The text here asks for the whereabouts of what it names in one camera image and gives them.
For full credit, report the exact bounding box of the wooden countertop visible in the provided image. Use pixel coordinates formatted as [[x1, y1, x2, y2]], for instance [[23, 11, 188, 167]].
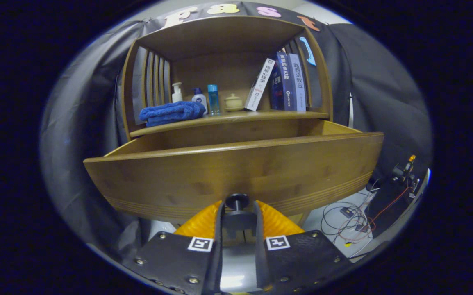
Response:
[[129, 110, 330, 138]]

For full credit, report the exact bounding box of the clear blue bottle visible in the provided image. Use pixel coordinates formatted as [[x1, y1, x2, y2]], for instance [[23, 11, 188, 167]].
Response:
[[207, 84, 221, 116]]

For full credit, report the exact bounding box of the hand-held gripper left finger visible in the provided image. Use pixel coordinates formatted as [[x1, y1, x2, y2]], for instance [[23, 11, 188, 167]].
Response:
[[121, 200, 225, 295]]

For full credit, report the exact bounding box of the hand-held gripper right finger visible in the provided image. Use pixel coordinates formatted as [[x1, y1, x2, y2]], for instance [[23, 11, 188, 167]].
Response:
[[254, 200, 354, 293]]

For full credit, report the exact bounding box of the blue folded towel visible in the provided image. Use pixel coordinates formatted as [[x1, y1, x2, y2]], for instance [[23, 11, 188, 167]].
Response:
[[139, 101, 207, 127]]

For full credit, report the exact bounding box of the beige lidded tea bowl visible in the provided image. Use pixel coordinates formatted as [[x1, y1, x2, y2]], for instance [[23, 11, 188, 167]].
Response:
[[223, 93, 245, 112]]

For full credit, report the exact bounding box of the white book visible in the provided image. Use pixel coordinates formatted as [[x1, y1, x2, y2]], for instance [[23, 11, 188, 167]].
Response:
[[244, 57, 276, 112]]

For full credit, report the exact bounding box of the wooden drawer with black knob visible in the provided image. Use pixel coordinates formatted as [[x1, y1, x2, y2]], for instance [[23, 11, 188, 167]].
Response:
[[83, 120, 384, 242]]

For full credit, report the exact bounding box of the wooden cabinet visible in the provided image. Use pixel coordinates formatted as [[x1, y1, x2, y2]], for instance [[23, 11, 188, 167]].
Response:
[[120, 16, 334, 230]]

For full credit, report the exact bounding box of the white bottle with blue cap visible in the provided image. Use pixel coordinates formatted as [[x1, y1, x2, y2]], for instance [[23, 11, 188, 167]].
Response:
[[191, 88, 208, 115]]

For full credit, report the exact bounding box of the tangle of floor cables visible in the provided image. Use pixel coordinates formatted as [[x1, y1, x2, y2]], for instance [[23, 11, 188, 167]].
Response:
[[321, 191, 411, 247]]

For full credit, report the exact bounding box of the black device with orange tip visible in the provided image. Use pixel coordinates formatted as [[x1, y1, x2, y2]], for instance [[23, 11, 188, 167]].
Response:
[[391, 154, 419, 193]]

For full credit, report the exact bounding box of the pale blue book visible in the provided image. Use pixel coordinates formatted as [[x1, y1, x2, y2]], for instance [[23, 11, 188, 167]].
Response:
[[288, 53, 307, 112]]

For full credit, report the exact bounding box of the dark blue book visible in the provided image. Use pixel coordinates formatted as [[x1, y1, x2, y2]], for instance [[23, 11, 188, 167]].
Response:
[[269, 51, 295, 111]]

